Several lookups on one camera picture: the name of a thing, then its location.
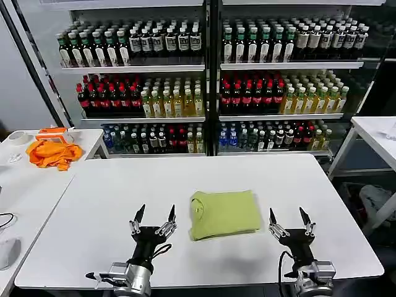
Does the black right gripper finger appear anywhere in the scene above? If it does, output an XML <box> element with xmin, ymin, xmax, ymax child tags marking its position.
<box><xmin>298</xmin><ymin>206</ymin><xmax>317</xmax><ymax>238</ymax></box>
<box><xmin>267</xmin><ymin>207</ymin><xmax>291</xmax><ymax>241</ymax></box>

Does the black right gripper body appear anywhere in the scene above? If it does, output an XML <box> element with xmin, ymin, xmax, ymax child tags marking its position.
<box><xmin>277</xmin><ymin>228</ymin><xmax>317</xmax><ymax>264</ymax></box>

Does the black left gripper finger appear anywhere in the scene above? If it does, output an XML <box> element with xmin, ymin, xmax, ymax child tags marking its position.
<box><xmin>129</xmin><ymin>204</ymin><xmax>146</xmax><ymax>236</ymax></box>
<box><xmin>154</xmin><ymin>204</ymin><xmax>178</xmax><ymax>239</ymax></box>

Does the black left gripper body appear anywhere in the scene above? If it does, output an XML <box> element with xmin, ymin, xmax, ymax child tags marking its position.
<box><xmin>131</xmin><ymin>226</ymin><xmax>167</xmax><ymax>264</ymax></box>

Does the light green shirt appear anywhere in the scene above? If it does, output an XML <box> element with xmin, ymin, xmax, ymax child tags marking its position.
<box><xmin>189</xmin><ymin>190</ymin><xmax>263</xmax><ymax>242</ymax></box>

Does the grey bag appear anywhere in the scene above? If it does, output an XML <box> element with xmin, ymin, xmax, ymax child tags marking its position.
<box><xmin>358</xmin><ymin>184</ymin><xmax>396</xmax><ymax>221</ymax></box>

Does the orange cloth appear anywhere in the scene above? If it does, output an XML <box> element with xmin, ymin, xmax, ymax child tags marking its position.
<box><xmin>25</xmin><ymin>139</ymin><xmax>84</xmax><ymax>172</ymax></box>

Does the white side table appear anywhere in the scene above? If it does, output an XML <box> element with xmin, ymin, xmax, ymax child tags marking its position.
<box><xmin>0</xmin><ymin>128</ymin><xmax>110</xmax><ymax>297</ymax></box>

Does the white table with grey legs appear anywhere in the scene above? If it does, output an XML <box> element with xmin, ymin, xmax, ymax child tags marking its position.
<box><xmin>327</xmin><ymin>116</ymin><xmax>396</xmax><ymax>233</ymax></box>

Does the orange and white box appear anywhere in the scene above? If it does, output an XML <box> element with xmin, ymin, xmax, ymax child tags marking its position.
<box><xmin>35</xmin><ymin>126</ymin><xmax>75</xmax><ymax>145</ymax></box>

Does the crumpled clear plastic wrap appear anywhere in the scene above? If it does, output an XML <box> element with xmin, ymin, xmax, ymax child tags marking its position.
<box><xmin>381</xmin><ymin>123</ymin><xmax>396</xmax><ymax>140</ymax></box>

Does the shelf rack with drink bottles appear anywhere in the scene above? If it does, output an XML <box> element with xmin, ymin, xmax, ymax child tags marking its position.
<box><xmin>55</xmin><ymin>7</ymin><xmax>207</xmax><ymax>157</ymax></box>
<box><xmin>218</xmin><ymin>4</ymin><xmax>372</xmax><ymax>157</ymax></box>

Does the white tape roll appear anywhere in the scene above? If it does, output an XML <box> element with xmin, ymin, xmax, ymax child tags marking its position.
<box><xmin>8</xmin><ymin>130</ymin><xmax>30</xmax><ymax>145</ymax></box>

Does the black slanted pole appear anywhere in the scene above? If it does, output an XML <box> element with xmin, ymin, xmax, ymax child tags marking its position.
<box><xmin>0</xmin><ymin>2</ymin><xmax>65</xmax><ymax>128</ymax></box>
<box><xmin>12</xmin><ymin>0</ymin><xmax>75</xmax><ymax>128</ymax></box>

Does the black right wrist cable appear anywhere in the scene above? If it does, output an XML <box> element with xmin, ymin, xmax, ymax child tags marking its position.
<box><xmin>277</xmin><ymin>250</ymin><xmax>295</xmax><ymax>297</ymax></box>

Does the thin black cable loop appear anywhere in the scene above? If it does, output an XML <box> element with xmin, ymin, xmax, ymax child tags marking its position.
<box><xmin>0</xmin><ymin>212</ymin><xmax>16</xmax><ymax>230</ymax></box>

